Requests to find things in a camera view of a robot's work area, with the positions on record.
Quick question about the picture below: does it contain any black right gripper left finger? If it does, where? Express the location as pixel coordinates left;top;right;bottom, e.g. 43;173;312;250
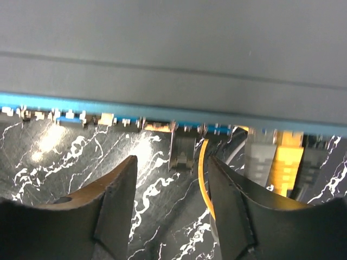
1;155;138;259

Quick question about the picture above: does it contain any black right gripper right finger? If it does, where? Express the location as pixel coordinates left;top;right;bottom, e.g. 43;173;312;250
208;157;346;259

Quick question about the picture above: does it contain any yellow ethernet cable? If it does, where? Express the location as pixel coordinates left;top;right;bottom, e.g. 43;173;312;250
197;131;305;220

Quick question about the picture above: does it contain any grey ethernet cable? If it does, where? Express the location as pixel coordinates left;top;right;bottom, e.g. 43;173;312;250
225;129;278;188

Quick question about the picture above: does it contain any dark grey network switch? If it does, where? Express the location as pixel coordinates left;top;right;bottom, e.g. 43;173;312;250
1;1;346;136

